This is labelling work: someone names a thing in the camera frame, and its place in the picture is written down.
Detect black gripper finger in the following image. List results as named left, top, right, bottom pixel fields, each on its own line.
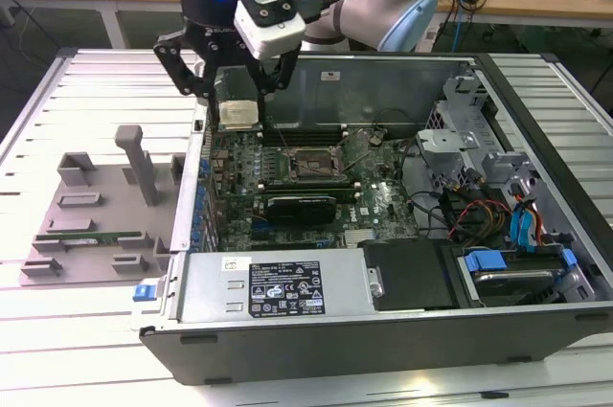
left=152, top=32, right=220, bottom=130
left=247, top=40, right=302, bottom=133

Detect silver square CPU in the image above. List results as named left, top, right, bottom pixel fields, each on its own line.
left=217, top=100, right=262, bottom=133

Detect RAM slot with white latches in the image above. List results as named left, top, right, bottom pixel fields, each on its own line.
left=265, top=121, right=349, bottom=129
left=256, top=184, right=361, bottom=192
left=257, top=132, right=349, bottom=141
left=255, top=193, right=361, bottom=204

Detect black graphics card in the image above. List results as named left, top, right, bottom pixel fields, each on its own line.
left=264, top=192, right=338, bottom=225

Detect green motherboard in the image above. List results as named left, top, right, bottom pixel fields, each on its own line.
left=205, top=124, right=425, bottom=254

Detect grey parts rack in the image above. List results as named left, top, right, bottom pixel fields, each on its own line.
left=18, top=124, right=189, bottom=289

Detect metal drive cage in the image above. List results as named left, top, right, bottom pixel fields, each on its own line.
left=414, top=72, right=545, bottom=197

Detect silver chipset heatsink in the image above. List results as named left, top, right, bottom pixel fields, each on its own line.
left=343, top=229, right=380, bottom=249

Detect green RAM stick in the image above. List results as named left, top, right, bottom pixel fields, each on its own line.
left=35, top=230, right=145, bottom=243

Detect grey power supply unit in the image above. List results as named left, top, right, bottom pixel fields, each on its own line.
left=175, top=251, right=380, bottom=328

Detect black plastic shroud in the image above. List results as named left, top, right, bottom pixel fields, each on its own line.
left=357, top=237, right=465, bottom=313

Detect blue disk carrier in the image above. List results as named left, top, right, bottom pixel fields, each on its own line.
left=457, top=246, right=581, bottom=308

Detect open black PC case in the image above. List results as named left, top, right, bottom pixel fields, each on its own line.
left=129, top=49, right=613, bottom=387

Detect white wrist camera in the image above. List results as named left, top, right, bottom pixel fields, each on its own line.
left=209, top=0, right=307, bottom=62

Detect black camera cable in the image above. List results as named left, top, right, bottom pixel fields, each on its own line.
left=286, top=0, right=364, bottom=24

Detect red yellow black wires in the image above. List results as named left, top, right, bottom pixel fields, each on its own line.
left=447, top=198, right=513, bottom=240

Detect flat blue data wire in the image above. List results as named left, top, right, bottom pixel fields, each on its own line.
left=508, top=203, right=541, bottom=255

